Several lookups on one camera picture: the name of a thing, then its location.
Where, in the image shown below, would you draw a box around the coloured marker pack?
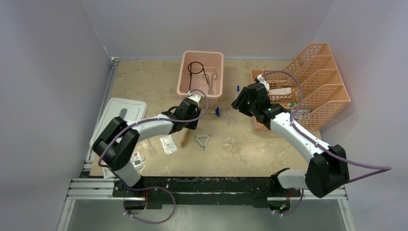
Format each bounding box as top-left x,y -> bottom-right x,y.
293,109 -> 311,120

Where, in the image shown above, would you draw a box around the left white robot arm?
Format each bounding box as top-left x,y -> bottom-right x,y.
92,97 -> 201,197

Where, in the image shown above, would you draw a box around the white clay triangle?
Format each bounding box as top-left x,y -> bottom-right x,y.
193,134 -> 212,151

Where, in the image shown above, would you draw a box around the brown test tube brush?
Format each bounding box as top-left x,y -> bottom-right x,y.
180,129 -> 191,148

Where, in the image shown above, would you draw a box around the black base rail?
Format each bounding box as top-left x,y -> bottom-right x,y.
113,174 -> 300,210

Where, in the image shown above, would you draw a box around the spatula with blue clip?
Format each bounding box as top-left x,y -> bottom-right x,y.
203,107 -> 221,117

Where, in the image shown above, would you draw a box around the aluminium frame rail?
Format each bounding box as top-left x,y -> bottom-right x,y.
67,178 -> 348,200

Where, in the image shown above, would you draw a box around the pink plastic bin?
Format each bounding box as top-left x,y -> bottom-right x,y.
177,51 -> 224,108

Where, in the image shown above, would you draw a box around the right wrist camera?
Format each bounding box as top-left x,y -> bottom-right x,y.
255,74 -> 270,91

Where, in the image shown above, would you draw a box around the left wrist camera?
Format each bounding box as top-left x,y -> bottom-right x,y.
188,91 -> 202,105

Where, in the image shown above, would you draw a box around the white plastic bin lid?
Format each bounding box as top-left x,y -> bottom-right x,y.
89,98 -> 148,147

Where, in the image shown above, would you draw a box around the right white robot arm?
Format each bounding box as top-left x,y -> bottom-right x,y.
231,83 -> 350,198

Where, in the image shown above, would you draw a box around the orange mesh file organizer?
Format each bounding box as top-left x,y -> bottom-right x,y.
251,43 -> 351,131

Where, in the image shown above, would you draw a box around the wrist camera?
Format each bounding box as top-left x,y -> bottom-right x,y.
255,74 -> 270,91
188,91 -> 202,105

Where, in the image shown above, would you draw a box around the black wire tripod stand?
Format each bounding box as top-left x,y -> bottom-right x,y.
187,61 -> 206,90

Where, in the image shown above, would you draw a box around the small white packet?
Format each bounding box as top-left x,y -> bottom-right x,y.
160,135 -> 178,155

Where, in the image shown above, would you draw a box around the blister pack with label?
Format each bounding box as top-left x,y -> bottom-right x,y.
102,151 -> 145,179

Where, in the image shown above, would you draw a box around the metal crucible tongs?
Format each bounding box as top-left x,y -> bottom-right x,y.
203,73 -> 218,95

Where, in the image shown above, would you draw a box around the small clear glass funnel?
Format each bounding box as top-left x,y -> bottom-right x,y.
225,113 -> 237,125

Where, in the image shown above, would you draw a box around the clear glass beaker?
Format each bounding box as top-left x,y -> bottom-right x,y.
222,137 -> 235,153

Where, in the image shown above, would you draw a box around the white box in organizer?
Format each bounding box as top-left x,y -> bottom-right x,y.
268,88 -> 292,95

